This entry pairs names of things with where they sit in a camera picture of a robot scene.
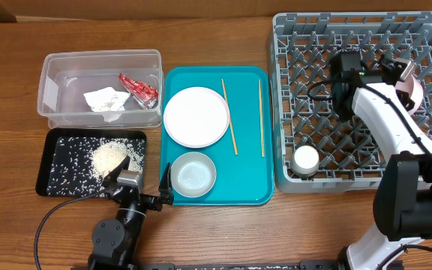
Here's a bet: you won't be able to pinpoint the white napkin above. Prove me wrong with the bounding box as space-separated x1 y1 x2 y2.
83 87 130 122

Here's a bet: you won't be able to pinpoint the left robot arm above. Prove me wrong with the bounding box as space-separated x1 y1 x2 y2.
88 157 174 269

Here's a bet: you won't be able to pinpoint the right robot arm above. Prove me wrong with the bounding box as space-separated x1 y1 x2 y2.
329 51 432 269

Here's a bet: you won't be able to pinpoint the black rectangular tray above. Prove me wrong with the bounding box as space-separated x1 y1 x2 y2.
35 128 147 197

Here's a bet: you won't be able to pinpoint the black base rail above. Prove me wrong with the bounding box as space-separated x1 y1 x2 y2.
71 259 346 270

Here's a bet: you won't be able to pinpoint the teal plastic serving tray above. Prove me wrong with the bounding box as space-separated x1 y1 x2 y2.
162 66 275 206

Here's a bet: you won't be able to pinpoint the wooden chopstick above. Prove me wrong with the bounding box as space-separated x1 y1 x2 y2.
258 79 266 158
221 78 239 156

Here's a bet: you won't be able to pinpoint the grey bowl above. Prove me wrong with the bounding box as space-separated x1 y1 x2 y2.
171 151 217 198

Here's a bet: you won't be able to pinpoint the white round plate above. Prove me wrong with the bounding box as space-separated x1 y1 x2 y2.
163 86 230 149

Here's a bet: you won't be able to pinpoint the rice leftovers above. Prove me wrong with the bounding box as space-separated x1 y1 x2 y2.
45 136 146 197

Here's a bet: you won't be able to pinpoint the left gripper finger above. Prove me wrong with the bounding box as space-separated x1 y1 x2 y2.
102 156 131 188
158 163 174 205

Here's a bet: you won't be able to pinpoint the clear plastic waste bin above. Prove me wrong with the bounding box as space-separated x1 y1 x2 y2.
37 49 164 128

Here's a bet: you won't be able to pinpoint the pink bowl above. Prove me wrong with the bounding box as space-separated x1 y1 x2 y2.
395 75 424 116

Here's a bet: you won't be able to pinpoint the red snack wrapper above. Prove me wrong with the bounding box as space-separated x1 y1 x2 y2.
118 73 158 110

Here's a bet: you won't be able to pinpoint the grey plastic dishwasher rack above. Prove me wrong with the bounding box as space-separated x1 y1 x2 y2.
268 11 432 193

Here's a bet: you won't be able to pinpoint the white cup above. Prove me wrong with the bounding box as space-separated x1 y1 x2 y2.
289 145 320 178

